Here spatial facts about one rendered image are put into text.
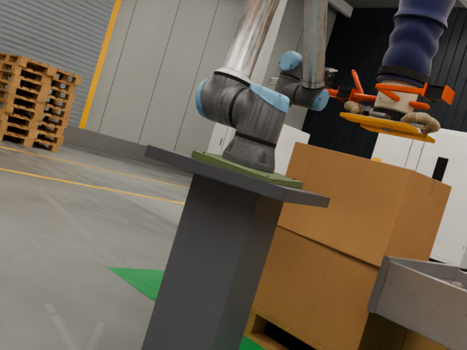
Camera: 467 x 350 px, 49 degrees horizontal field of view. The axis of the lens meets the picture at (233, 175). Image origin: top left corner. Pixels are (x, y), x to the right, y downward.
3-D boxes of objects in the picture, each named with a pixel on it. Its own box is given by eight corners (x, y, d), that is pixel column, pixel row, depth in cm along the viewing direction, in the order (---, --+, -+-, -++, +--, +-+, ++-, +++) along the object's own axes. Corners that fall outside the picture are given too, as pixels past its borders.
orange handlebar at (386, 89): (454, 117, 214) (457, 108, 214) (427, 96, 192) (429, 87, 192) (286, 90, 278) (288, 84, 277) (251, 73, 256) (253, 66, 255)
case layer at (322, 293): (449, 348, 271) (472, 277, 270) (353, 364, 200) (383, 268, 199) (282, 268, 355) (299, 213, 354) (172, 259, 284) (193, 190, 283)
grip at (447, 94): (451, 105, 191) (455, 92, 191) (443, 98, 185) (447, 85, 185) (429, 101, 197) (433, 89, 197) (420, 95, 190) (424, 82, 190)
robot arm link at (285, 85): (288, 105, 208) (299, 76, 207) (265, 98, 215) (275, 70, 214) (299, 110, 216) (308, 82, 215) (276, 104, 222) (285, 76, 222)
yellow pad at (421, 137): (434, 144, 230) (438, 132, 229) (426, 139, 222) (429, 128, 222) (368, 130, 253) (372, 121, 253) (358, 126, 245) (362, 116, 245)
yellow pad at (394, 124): (418, 134, 216) (421, 122, 215) (408, 128, 208) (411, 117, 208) (349, 121, 239) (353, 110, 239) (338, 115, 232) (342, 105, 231)
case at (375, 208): (424, 273, 226) (452, 186, 224) (380, 267, 198) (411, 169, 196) (319, 231, 269) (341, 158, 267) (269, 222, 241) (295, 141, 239)
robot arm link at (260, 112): (263, 140, 166) (279, 88, 164) (222, 126, 176) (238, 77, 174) (285, 146, 179) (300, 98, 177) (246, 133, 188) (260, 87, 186)
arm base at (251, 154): (265, 173, 166) (275, 144, 165) (213, 155, 171) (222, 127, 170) (279, 173, 184) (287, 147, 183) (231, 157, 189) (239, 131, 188)
